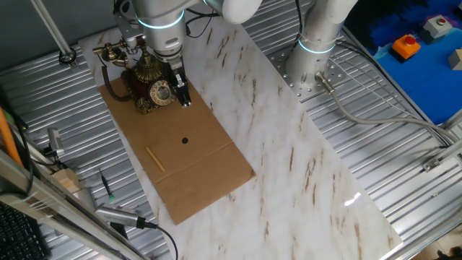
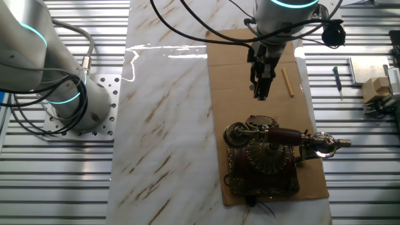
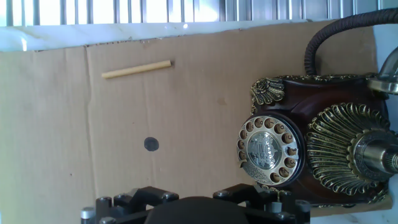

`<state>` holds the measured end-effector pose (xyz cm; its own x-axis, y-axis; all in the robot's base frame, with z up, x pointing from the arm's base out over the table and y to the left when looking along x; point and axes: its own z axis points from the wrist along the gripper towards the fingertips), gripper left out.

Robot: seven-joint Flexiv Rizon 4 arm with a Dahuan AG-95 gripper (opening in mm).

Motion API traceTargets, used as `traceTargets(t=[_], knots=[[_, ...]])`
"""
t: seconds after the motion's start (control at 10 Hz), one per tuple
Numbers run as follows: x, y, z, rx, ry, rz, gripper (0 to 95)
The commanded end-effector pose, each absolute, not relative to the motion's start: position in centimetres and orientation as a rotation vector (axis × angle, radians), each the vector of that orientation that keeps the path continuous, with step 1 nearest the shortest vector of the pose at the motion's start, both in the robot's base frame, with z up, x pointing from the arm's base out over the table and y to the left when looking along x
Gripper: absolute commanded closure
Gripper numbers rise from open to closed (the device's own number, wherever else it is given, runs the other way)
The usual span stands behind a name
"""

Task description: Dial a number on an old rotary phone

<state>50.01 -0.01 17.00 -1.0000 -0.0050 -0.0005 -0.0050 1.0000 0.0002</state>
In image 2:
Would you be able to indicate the small cardboard box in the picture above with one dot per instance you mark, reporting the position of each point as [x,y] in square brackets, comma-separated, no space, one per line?
[375,89]

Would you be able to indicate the brown cardboard sheet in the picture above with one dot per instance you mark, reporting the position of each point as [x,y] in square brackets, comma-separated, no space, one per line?
[231,93]

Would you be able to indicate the black box device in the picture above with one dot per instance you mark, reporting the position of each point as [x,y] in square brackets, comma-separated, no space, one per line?
[395,47]

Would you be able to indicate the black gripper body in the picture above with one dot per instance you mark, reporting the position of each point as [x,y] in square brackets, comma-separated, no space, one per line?
[265,56]

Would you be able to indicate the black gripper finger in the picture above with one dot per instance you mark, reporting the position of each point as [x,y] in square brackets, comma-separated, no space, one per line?
[253,75]
[264,89]

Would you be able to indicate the white marble pattern board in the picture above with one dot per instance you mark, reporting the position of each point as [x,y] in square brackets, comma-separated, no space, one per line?
[162,125]

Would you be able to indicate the light wooden stick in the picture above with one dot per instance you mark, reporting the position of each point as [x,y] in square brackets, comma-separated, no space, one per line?
[287,82]

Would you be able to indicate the flat silver metal box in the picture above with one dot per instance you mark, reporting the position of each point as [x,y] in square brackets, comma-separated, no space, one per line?
[368,68]

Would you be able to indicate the red and brass rotary phone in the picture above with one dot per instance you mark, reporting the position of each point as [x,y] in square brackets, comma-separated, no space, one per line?
[265,175]

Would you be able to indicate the ribbed silver camera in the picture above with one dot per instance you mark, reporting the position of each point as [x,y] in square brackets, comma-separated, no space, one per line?
[394,79]

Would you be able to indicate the brass and red phone handset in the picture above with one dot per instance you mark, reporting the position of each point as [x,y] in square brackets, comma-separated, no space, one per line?
[284,136]

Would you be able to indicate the small grey camera on bracket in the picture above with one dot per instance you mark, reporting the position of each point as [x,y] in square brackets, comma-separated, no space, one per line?
[373,107]

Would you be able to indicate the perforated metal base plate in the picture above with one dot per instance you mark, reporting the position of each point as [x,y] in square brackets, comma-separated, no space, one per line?
[109,82]

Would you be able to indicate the green capped black screwdriver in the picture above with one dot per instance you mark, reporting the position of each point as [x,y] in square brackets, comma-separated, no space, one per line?
[337,79]

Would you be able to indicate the white Flexiv robot arm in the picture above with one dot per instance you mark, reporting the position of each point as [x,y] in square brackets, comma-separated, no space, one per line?
[25,47]

